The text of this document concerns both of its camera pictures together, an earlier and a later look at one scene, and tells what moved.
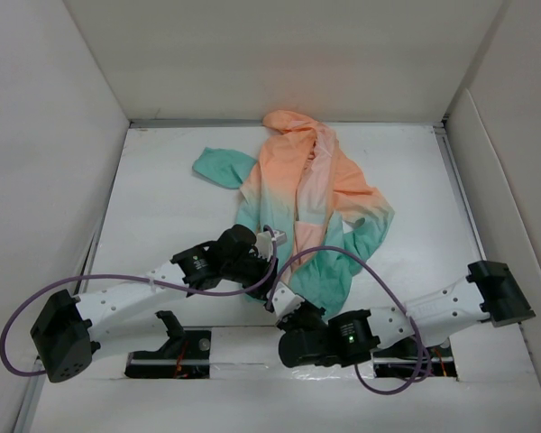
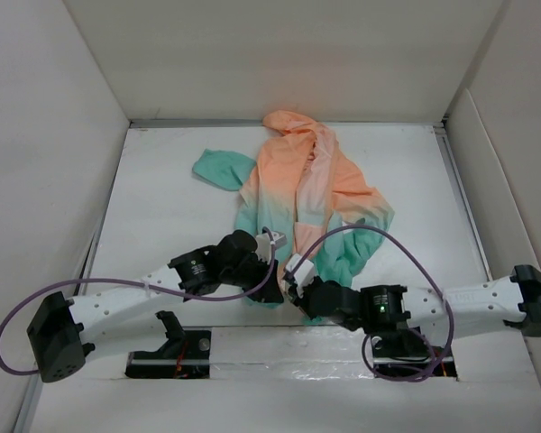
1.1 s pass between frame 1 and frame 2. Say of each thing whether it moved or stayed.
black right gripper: moved
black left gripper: stayed
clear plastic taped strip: stayed
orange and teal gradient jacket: stayed
